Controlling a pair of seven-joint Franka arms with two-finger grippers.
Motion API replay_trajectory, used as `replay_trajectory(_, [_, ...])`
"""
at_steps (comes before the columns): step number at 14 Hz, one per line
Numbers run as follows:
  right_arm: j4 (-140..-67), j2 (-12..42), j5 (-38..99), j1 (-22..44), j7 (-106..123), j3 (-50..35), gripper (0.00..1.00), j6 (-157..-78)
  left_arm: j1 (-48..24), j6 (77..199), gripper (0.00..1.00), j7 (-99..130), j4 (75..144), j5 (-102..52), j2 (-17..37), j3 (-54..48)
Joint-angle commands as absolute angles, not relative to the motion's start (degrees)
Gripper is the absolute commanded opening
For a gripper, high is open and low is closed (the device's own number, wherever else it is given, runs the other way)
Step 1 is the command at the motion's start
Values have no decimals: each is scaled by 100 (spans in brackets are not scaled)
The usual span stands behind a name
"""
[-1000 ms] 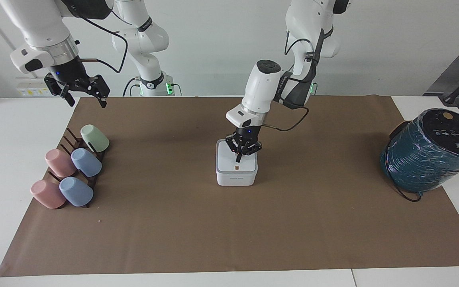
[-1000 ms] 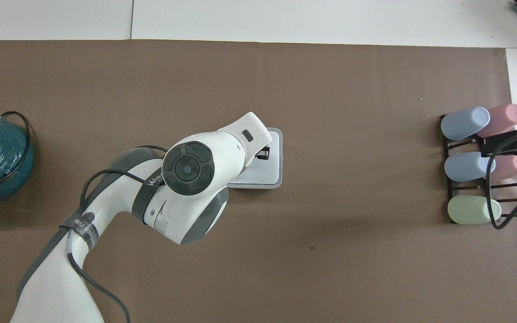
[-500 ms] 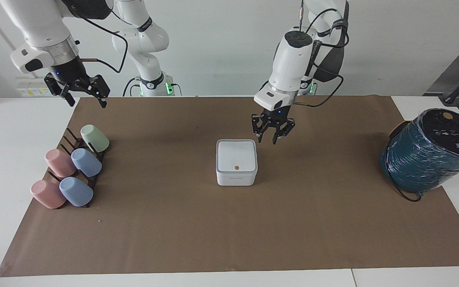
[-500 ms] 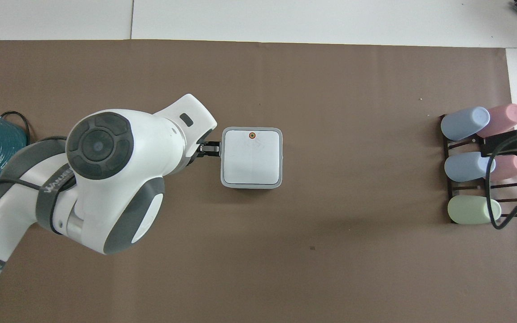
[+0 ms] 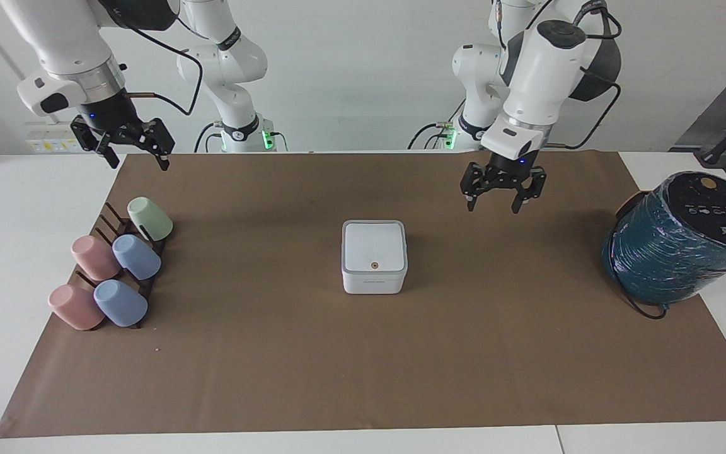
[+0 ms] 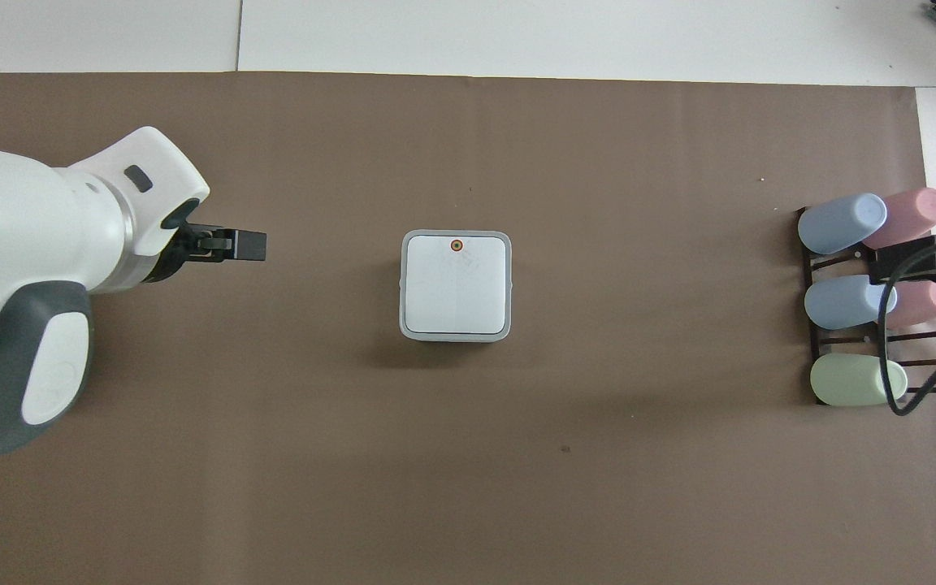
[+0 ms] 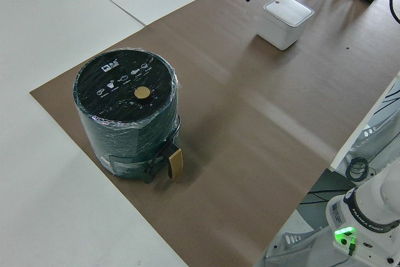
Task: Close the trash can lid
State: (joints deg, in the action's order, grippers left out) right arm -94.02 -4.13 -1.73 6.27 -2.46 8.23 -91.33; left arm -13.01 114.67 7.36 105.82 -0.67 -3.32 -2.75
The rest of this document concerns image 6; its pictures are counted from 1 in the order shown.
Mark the green plastic cup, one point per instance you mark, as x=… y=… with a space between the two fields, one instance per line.
x=850 y=380

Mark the pink plastic cup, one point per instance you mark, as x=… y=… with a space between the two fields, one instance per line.
x=915 y=211
x=931 y=305

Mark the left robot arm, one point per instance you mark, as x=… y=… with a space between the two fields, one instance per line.
x=13 y=244

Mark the blue plastic cup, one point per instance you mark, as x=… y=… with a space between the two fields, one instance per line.
x=838 y=223
x=842 y=302

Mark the dark brown cup rack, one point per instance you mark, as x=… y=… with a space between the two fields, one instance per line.
x=919 y=337

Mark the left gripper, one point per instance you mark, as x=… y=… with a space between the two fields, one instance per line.
x=175 y=253

